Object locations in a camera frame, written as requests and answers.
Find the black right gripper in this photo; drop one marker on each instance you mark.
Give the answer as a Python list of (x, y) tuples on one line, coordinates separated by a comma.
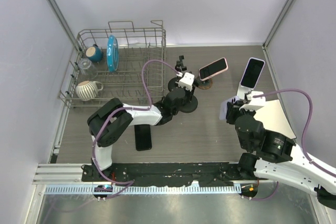
[(233, 109)]

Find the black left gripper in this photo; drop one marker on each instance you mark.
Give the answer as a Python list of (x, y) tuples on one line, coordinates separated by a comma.
[(189, 95)]

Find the black phone stand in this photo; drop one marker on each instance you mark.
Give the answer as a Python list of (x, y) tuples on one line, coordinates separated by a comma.
[(191, 106), (179, 67)]

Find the black front phone stand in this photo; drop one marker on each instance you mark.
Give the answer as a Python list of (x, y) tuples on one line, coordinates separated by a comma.
[(179, 67)]

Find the lilac case phone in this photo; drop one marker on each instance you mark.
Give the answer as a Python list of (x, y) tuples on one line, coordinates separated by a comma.
[(252, 73), (223, 109)]

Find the black phone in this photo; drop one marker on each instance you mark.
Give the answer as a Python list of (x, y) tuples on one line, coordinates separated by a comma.
[(143, 140)]

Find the pink case phone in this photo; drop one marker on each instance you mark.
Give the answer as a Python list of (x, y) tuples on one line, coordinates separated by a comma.
[(213, 69)]

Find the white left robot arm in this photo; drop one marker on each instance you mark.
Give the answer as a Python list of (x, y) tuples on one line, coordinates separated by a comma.
[(108, 123)]

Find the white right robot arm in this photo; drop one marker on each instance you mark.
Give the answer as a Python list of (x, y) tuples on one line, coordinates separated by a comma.
[(271, 151)]

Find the wooden round phone stand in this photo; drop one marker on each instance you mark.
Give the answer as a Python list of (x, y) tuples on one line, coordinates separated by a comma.
[(204, 85)]

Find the white angled phone stand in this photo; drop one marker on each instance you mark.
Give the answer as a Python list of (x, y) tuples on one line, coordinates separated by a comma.
[(242, 90)]

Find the white flat board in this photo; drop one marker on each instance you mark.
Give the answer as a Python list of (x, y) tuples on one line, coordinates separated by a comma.
[(273, 118)]

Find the blue plate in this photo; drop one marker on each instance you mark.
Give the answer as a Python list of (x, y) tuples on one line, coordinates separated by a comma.
[(112, 54)]

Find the striped white mug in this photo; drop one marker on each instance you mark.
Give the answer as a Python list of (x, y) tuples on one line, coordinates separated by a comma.
[(88, 90)]

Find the clear drinking glass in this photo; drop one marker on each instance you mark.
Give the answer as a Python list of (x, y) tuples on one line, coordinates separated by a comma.
[(87, 68)]

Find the blue ceramic mug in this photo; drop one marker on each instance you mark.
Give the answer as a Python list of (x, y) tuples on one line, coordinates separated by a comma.
[(94, 53)]

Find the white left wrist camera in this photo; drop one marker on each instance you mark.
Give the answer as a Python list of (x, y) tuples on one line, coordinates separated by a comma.
[(186, 80)]

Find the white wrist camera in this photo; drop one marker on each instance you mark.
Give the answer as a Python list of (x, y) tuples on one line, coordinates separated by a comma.
[(186, 80), (253, 101)]

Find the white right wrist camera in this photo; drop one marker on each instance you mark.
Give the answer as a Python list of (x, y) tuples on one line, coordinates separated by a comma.
[(253, 101)]

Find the grey wire dish rack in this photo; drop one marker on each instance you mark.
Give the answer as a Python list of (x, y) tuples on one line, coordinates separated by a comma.
[(124, 58)]

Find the white slotted cable duct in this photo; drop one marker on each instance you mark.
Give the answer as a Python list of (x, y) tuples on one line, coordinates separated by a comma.
[(95, 189)]

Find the right aluminium frame post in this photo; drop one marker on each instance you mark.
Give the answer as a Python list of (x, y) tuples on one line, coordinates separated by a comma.
[(280, 18)]

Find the aluminium frame post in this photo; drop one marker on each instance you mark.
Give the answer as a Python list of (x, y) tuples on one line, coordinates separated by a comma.
[(60, 17), (280, 18)]

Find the left aluminium frame post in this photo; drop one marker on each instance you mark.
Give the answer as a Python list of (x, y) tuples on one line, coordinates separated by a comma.
[(60, 17)]

